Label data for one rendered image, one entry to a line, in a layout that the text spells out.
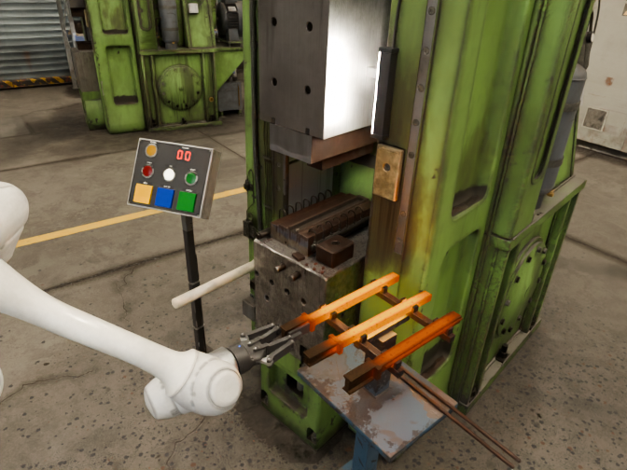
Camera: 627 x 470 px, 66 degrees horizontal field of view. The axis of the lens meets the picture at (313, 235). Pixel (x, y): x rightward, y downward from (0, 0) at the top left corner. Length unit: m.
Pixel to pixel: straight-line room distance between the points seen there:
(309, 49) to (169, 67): 4.87
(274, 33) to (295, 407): 1.51
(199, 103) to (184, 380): 5.68
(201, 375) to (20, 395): 1.89
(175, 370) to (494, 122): 1.30
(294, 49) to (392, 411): 1.11
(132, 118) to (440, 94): 5.27
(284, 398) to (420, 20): 1.61
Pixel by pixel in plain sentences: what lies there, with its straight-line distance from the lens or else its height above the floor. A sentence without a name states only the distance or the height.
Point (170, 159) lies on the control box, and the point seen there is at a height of 1.14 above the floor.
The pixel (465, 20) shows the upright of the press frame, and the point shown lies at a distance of 1.40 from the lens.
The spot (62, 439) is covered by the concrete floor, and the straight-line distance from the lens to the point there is 2.52.
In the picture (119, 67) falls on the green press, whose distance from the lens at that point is 6.31.
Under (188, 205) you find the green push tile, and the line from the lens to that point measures 1.96.
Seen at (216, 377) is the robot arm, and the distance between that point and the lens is 0.96.
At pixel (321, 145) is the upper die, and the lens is 1.61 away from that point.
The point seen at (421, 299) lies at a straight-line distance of 1.45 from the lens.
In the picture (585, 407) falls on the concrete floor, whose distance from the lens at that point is 2.83.
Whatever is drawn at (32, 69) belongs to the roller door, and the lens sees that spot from 9.31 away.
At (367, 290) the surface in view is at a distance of 1.46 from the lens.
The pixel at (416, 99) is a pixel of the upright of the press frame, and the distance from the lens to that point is 1.47.
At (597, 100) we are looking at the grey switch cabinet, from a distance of 6.78.
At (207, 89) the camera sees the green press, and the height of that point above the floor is 0.46.
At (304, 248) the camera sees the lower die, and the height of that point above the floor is 0.94.
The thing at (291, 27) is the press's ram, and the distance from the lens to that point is 1.56.
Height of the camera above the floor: 1.83
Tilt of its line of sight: 29 degrees down
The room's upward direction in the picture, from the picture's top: 2 degrees clockwise
